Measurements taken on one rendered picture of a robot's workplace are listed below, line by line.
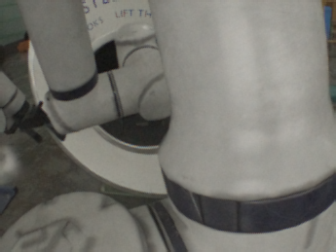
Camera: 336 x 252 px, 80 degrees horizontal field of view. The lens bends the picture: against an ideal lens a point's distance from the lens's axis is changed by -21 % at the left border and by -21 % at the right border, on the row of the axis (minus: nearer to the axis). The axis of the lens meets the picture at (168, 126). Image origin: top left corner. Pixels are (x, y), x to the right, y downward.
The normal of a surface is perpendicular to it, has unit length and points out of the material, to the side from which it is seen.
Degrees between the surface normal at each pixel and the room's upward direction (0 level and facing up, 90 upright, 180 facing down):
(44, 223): 8
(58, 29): 111
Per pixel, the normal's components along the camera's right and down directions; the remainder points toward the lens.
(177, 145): -0.89, -0.16
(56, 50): 0.26, 0.73
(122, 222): -0.13, -0.88
